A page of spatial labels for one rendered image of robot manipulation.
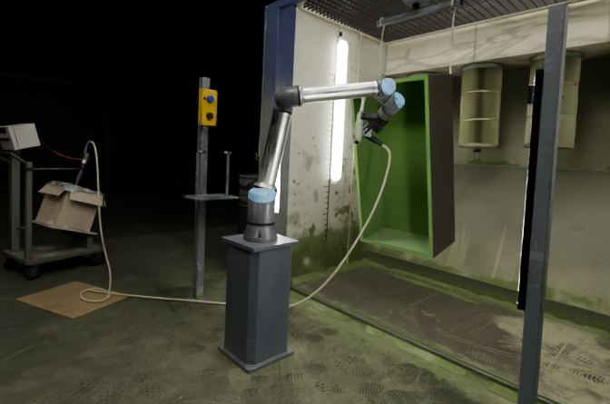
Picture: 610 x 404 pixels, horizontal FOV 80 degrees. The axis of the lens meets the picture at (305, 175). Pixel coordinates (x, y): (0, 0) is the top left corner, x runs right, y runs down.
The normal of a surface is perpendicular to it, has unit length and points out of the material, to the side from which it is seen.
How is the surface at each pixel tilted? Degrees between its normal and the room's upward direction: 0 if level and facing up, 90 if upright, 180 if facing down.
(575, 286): 57
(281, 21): 90
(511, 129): 90
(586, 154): 90
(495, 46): 90
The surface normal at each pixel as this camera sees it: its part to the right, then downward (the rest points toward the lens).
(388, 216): -0.70, 0.21
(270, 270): 0.69, 0.07
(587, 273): -0.58, -0.55
